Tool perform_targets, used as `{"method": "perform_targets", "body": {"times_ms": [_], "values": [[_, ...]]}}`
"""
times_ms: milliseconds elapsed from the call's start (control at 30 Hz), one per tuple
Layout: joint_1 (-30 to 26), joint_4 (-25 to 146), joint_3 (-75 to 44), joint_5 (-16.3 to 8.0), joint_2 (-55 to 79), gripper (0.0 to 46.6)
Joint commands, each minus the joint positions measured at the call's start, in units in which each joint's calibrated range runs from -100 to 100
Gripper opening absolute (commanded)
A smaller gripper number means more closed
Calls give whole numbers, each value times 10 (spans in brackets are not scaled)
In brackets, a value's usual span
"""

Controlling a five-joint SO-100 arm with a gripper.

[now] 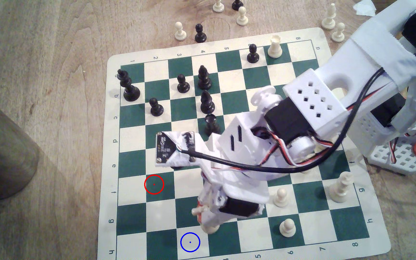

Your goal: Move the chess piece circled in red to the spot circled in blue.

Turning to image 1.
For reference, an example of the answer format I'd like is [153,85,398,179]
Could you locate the black chess rook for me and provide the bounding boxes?
[205,114,221,137]

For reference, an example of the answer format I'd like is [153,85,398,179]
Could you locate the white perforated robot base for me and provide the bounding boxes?
[365,108,416,176]

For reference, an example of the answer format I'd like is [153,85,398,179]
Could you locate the white paper scrap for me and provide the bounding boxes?
[352,0,377,17]

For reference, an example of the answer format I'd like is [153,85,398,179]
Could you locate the black chess bishop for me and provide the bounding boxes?
[198,65,213,90]
[200,90,216,115]

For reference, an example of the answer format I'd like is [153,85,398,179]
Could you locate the green and cream chess mat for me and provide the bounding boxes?
[97,27,391,260]

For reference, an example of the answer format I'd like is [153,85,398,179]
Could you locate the white chess king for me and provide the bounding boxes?
[329,171,354,203]

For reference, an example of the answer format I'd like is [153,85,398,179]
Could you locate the thick black cable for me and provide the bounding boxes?
[181,52,416,172]

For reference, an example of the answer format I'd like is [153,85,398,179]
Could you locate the brown round container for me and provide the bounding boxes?
[0,88,40,201]

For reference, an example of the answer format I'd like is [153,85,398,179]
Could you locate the black chess king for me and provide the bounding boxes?
[117,69,141,102]

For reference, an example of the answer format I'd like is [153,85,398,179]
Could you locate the white chess rook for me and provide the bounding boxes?
[267,35,283,59]

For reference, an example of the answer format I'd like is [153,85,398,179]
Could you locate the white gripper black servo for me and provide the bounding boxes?
[192,112,292,229]

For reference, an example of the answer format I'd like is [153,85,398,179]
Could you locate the white chess bishop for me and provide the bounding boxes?
[321,3,337,30]

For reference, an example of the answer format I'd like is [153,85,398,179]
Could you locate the small camera circuit module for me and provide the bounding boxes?
[156,131,196,165]

